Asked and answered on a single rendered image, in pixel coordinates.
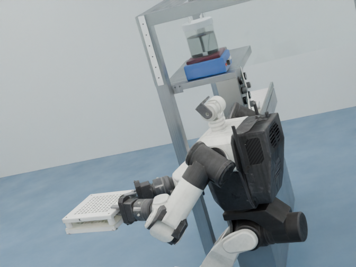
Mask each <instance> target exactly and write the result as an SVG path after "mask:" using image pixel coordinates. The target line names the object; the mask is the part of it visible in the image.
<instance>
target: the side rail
mask: <svg viewBox="0 0 356 267"><path fill-rule="evenodd" d="M273 87H274V85H273V82H271V83H270V86H269V88H268V91H267V94H266V97H265V100H264V102H263V105H262V108H261V112H260V114H262V115H264V114H265V112H266V109H267V106H268V103H269V99H270V96H271V93H272V90H273Z"/></svg>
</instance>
